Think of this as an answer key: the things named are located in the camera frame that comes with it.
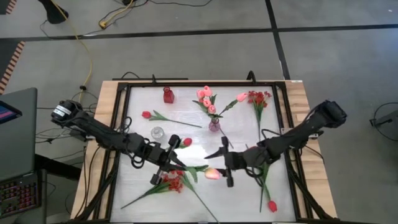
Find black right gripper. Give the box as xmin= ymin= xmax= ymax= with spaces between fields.
xmin=204 ymin=136 xmax=259 ymax=188

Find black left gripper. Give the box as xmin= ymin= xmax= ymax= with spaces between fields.
xmin=142 ymin=135 xmax=187 ymax=185

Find pale peach artificial tulip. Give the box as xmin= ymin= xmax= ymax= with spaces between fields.
xmin=182 ymin=164 xmax=223 ymax=184

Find purple glass vase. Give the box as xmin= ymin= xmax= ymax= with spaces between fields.
xmin=208 ymin=117 xmax=221 ymax=133

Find pink artificial tulip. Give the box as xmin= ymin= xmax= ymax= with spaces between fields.
xmin=207 ymin=105 xmax=223 ymax=121
xmin=215 ymin=91 xmax=249 ymax=121
xmin=202 ymin=98 xmax=216 ymax=121

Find tulip stems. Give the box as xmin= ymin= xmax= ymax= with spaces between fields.
xmin=192 ymin=89 xmax=217 ymax=121

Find clear glass vase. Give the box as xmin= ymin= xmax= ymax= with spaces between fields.
xmin=150 ymin=126 xmax=165 ymax=141

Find red glass vase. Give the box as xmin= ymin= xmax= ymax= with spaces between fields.
xmin=163 ymin=86 xmax=175 ymax=105

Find black desk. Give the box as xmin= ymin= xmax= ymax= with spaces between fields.
xmin=33 ymin=153 xmax=82 ymax=182

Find grey laptop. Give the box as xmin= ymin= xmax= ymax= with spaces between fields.
xmin=0 ymin=87 xmax=39 ymax=183

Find backlit black keyboard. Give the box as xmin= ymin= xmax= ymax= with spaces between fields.
xmin=0 ymin=172 xmax=43 ymax=219

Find grey stand foot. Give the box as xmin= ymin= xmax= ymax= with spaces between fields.
xmin=369 ymin=110 xmax=398 ymax=127

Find lit monitor screen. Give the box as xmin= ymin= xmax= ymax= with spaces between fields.
xmin=0 ymin=100 xmax=23 ymax=126

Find black stand base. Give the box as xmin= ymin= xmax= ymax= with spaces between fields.
xmin=37 ymin=0 xmax=70 ymax=25

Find black orange-striped floor mat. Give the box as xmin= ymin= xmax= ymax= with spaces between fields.
xmin=0 ymin=0 xmax=18 ymax=16
xmin=0 ymin=40 xmax=25 ymax=95

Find long yellow cable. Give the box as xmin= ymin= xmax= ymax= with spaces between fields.
xmin=51 ymin=0 xmax=94 ymax=116

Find black looped floor cable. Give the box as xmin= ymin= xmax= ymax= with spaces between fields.
xmin=369 ymin=101 xmax=398 ymax=156

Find yellow cable with plug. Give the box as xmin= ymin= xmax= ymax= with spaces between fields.
xmin=98 ymin=0 xmax=135 ymax=29

